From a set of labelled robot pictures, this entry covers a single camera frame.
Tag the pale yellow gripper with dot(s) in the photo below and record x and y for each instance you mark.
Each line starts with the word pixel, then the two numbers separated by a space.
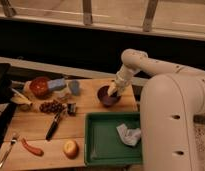
pixel 117 87

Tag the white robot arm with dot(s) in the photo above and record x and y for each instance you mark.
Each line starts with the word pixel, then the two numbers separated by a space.
pixel 170 99

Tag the purple bowl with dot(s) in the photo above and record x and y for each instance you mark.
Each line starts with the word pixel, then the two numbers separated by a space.
pixel 105 99

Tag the red bowl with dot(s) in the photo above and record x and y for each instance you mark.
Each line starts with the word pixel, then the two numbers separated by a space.
pixel 39 86

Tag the small blue cup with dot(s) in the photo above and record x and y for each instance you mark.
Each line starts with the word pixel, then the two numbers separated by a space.
pixel 74 87

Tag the small black binder clip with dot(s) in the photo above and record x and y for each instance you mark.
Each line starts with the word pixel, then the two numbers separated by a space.
pixel 71 109

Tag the crumpled white cloth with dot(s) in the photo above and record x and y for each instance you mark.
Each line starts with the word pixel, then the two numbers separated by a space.
pixel 128 136

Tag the clear glass jar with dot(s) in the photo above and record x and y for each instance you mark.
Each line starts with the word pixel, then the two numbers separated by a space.
pixel 62 95

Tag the green plastic tray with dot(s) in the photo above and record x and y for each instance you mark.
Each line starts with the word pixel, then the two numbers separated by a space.
pixel 102 143

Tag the blue sponge block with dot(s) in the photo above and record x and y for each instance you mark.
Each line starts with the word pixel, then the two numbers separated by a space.
pixel 56 84

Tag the bunch of dark grapes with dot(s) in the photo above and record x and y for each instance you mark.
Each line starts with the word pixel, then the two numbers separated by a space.
pixel 51 107

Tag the yellow red apple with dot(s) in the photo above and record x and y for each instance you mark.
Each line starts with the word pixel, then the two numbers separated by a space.
pixel 71 149

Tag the yellow banana toy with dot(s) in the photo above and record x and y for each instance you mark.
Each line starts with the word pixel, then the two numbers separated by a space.
pixel 21 100

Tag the red sausage toy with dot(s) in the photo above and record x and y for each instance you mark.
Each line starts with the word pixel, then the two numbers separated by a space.
pixel 34 150

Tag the black object at left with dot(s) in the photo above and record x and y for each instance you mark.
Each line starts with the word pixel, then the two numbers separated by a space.
pixel 5 98

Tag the silver fork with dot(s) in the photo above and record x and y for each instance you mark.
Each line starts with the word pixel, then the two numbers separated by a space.
pixel 8 150

